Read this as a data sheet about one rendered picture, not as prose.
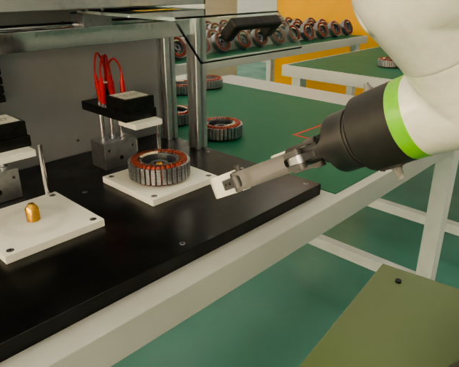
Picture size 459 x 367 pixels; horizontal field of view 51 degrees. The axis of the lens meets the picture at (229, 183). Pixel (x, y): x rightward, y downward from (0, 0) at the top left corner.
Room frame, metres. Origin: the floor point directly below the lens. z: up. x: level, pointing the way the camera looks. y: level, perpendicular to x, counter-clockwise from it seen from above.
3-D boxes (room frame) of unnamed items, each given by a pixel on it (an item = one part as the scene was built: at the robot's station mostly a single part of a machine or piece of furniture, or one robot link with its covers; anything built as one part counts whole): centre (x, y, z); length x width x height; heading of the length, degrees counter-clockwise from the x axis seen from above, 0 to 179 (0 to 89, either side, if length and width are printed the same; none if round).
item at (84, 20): (0.93, 0.26, 1.05); 0.06 x 0.04 x 0.04; 136
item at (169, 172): (0.82, 0.13, 0.80); 0.11 x 0.11 x 0.04
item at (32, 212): (0.64, 0.30, 0.80); 0.02 x 0.02 x 0.03
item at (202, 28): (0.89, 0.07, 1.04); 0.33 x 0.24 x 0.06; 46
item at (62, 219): (0.64, 0.30, 0.78); 0.15 x 0.15 x 0.01; 46
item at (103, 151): (0.92, 0.23, 0.80); 0.08 x 0.05 x 0.06; 136
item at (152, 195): (0.82, 0.13, 0.78); 0.15 x 0.15 x 0.01; 46
